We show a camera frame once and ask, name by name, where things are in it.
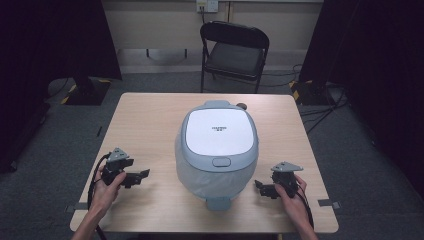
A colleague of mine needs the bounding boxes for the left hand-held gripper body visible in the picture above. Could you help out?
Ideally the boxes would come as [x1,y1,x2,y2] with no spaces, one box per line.
[100,147,135,187]

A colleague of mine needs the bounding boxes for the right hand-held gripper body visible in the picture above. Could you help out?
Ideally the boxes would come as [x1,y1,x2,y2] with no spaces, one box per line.
[270,161,305,199]

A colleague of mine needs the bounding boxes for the white trash bin grey lid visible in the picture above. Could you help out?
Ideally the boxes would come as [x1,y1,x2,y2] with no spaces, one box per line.
[174,99,260,212]

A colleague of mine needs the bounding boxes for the person's right hand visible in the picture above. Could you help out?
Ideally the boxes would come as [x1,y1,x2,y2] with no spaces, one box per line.
[274,173,309,225]

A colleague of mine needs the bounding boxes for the person's left hand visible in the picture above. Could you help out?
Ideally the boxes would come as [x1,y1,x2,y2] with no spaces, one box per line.
[88,166,128,214]

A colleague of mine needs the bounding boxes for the grey tape strip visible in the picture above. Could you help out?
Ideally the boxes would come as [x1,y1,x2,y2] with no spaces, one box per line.
[317,198,342,210]
[64,201,89,214]

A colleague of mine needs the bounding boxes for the black stand base striped tape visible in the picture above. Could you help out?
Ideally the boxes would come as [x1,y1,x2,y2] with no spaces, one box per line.
[60,77,112,107]
[288,79,336,107]

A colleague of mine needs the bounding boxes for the dark curtain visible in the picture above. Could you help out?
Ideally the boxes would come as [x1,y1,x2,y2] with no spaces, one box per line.
[0,0,123,174]
[298,0,424,201]

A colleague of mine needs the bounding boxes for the black folding chair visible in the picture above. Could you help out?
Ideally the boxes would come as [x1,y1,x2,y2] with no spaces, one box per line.
[199,20,271,94]

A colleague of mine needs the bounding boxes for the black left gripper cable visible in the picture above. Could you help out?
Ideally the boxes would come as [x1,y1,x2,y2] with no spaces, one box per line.
[86,152,112,240]

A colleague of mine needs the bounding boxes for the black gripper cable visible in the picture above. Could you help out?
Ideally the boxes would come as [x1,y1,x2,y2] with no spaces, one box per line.
[86,152,112,240]
[295,181,316,231]

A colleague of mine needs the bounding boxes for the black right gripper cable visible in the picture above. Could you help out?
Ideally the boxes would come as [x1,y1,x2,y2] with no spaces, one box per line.
[295,181,316,231]

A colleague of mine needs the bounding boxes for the black floor cables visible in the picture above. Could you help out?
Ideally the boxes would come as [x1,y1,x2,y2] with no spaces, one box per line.
[261,63,350,135]

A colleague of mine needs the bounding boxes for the white wall outlet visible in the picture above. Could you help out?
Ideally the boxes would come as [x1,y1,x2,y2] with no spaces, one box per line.
[195,0,220,14]

